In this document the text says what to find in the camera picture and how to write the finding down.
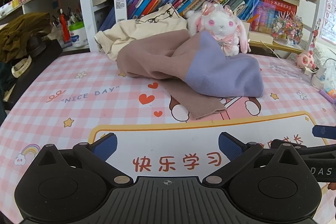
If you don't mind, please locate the mauve and lavender sweater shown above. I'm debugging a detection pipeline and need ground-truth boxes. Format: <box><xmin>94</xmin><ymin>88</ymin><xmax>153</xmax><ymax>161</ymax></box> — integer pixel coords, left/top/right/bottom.
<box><xmin>117</xmin><ymin>30</ymin><xmax>264</xmax><ymax>119</ymax></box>

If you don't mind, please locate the pink checkered desk mat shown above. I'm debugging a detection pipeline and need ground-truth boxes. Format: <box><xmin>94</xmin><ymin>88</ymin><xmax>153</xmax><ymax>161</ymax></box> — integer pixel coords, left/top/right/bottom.
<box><xmin>1</xmin><ymin>53</ymin><xmax>335</xmax><ymax>223</ymax></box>

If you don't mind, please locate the small pink pig toy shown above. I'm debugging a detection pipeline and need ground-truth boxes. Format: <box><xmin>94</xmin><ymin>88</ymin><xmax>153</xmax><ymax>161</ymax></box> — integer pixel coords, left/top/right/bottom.
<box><xmin>296</xmin><ymin>51</ymin><xmax>316</xmax><ymax>69</ymax></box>

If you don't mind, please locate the colourful bead ornament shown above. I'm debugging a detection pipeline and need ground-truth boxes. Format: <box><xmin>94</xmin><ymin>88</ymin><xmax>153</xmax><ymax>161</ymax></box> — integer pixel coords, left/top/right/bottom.
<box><xmin>271</xmin><ymin>15</ymin><xmax>303</xmax><ymax>44</ymax></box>

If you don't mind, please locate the cream garment pile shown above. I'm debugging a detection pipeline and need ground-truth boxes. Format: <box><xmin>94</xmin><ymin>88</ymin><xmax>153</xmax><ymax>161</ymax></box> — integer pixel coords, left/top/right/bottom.
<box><xmin>94</xmin><ymin>4</ymin><xmax>187</xmax><ymax>61</ymax></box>

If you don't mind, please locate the cream wrist watch band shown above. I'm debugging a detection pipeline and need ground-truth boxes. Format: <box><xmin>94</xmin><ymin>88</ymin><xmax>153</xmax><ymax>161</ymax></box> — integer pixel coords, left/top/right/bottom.
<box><xmin>11</xmin><ymin>56</ymin><xmax>32</xmax><ymax>79</ymax></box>

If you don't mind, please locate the white green pen cup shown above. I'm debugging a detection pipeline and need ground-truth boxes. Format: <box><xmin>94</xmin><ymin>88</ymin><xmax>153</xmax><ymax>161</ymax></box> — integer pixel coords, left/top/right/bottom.
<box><xmin>68</xmin><ymin>21</ymin><xmax>88</xmax><ymax>48</ymax></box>

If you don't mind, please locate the white pink plush bunny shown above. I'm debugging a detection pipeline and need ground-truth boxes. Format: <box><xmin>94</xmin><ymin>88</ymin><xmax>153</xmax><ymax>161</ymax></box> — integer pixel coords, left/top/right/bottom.
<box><xmin>186</xmin><ymin>1</ymin><xmax>251</xmax><ymax>56</ymax></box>

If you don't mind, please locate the red tassel ornament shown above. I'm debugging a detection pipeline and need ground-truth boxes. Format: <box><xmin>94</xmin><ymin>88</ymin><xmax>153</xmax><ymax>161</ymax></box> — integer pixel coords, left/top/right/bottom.
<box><xmin>60</xmin><ymin>9</ymin><xmax>71</xmax><ymax>43</ymax></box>

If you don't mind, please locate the row of colourful books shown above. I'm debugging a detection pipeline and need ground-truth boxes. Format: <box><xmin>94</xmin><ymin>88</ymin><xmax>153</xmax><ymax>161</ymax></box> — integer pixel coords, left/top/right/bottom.
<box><xmin>99</xmin><ymin>0</ymin><xmax>299</xmax><ymax>31</ymax></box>

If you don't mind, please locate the olive brown cloth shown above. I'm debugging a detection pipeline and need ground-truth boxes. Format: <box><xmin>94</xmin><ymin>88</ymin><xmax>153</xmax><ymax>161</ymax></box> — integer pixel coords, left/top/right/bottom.
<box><xmin>0</xmin><ymin>12</ymin><xmax>50</xmax><ymax>63</ymax></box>

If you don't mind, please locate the small white barcode box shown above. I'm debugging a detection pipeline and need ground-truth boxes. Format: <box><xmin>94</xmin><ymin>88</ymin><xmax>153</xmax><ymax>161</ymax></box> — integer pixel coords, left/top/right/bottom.
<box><xmin>114</xmin><ymin>0</ymin><xmax>127</xmax><ymax>23</ymax></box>

